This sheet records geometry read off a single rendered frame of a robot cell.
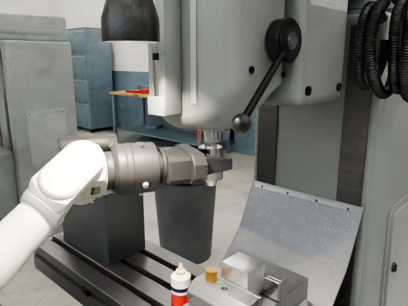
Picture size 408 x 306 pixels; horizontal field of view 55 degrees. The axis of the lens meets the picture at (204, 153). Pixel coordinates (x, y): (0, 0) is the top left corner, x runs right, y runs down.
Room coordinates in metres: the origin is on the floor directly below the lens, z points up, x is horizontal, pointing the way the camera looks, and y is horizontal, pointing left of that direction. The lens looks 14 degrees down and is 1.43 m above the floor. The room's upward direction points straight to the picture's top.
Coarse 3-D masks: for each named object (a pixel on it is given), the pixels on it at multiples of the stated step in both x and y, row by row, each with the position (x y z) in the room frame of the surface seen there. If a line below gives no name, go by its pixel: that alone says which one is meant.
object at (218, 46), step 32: (192, 0) 0.60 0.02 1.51; (224, 0) 0.59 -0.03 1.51; (256, 0) 0.63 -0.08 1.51; (192, 32) 0.60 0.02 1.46; (224, 32) 0.59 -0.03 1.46; (256, 32) 0.63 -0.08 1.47; (192, 64) 0.60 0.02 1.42; (224, 64) 0.59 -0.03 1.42; (256, 64) 0.64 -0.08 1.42; (192, 96) 0.61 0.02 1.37; (224, 96) 0.60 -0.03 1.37; (192, 128) 0.63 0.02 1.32; (224, 128) 0.64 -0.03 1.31
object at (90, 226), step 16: (112, 192) 0.89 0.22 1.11; (80, 208) 0.95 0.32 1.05; (96, 208) 0.90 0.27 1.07; (112, 208) 0.89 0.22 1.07; (128, 208) 0.92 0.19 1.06; (64, 224) 1.01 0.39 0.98; (80, 224) 0.95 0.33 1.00; (96, 224) 0.90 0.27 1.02; (112, 224) 0.89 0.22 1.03; (128, 224) 0.92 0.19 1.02; (80, 240) 0.96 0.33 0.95; (96, 240) 0.91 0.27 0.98; (112, 240) 0.88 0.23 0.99; (128, 240) 0.92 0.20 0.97; (144, 240) 0.96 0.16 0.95; (96, 256) 0.91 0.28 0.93; (112, 256) 0.88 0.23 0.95; (128, 256) 0.92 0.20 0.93
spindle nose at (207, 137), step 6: (198, 132) 0.69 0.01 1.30; (204, 132) 0.68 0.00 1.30; (210, 132) 0.68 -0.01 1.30; (216, 132) 0.68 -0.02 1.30; (222, 132) 0.69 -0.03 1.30; (198, 138) 0.69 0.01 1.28; (204, 138) 0.68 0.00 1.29; (210, 138) 0.68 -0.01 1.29; (216, 138) 0.68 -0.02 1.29; (222, 138) 0.69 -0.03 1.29
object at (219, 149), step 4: (204, 144) 0.72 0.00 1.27; (200, 148) 0.69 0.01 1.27; (204, 148) 0.69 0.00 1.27; (208, 148) 0.69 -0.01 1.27; (212, 148) 0.69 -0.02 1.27; (216, 148) 0.69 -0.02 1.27; (220, 148) 0.69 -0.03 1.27; (204, 152) 0.68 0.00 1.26; (208, 152) 0.68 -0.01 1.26; (212, 152) 0.68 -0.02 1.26; (216, 152) 0.68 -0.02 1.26; (220, 152) 0.69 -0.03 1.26
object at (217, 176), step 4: (208, 156) 0.68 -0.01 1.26; (212, 156) 0.68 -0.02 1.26; (216, 156) 0.68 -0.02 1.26; (220, 156) 0.69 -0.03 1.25; (220, 172) 0.69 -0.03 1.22; (208, 176) 0.68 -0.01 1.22; (212, 176) 0.68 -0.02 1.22; (216, 176) 0.68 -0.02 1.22; (220, 176) 0.69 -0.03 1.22; (208, 180) 0.68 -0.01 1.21; (212, 180) 0.68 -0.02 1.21; (216, 180) 0.68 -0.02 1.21
